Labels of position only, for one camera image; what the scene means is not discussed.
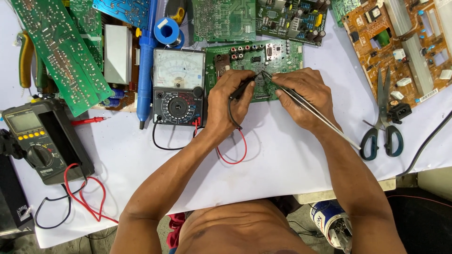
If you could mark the person's left hand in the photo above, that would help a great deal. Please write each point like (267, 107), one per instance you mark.
(226, 109)

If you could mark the white blue tin can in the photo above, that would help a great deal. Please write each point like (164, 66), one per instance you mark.
(330, 222)

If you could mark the red test probe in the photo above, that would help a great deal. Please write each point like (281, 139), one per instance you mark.
(88, 121)

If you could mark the long green solder-side circuit board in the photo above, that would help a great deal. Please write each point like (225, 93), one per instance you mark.
(60, 53)

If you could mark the green board with coloured jacks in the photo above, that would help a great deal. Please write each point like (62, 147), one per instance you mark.
(254, 58)

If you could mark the blue circuit board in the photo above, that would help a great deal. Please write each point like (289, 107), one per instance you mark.
(123, 10)

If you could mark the silver metal tweezers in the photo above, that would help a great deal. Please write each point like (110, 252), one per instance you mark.
(339, 133)

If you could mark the dark board with black capacitors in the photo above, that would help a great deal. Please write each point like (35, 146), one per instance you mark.
(289, 21)

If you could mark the black analog multimeter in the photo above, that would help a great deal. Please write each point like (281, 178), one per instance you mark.
(178, 88)

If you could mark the white table cover sheet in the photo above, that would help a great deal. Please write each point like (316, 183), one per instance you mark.
(282, 158)

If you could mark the black box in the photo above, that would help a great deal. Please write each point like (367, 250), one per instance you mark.
(12, 201)

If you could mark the square green circuit board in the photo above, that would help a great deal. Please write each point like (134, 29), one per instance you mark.
(224, 19)

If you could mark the person's right hand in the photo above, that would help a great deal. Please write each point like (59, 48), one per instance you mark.
(312, 102)

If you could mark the orange power supply board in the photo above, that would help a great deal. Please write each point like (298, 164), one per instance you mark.
(395, 46)

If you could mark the blue desoldering pump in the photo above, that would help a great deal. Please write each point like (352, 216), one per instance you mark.
(145, 70)

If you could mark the red cloth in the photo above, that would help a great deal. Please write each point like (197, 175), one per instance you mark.
(175, 229)

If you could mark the person's bare torso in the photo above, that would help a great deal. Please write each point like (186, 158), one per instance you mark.
(243, 229)

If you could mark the black power inlet socket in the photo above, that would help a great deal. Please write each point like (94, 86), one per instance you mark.
(399, 112)

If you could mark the black clamp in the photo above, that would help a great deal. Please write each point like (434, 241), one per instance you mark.
(10, 144)

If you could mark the black digital multimeter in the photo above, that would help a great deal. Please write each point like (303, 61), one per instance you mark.
(46, 141)

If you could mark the small green circuit board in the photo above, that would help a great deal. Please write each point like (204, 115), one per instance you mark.
(342, 9)

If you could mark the circuit board with silver heatsink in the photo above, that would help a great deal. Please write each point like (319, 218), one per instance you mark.
(118, 53)

